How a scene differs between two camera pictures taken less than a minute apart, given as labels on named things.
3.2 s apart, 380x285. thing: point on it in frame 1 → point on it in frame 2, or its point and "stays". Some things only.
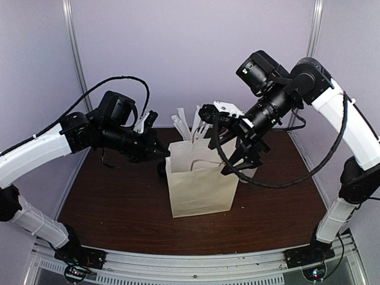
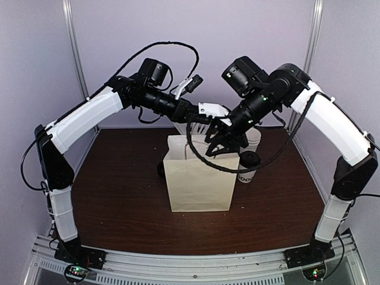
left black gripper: (146, 152) → (180, 111)
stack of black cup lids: (161, 170) stays
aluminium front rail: (348, 266) stays
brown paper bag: (196, 186) stays
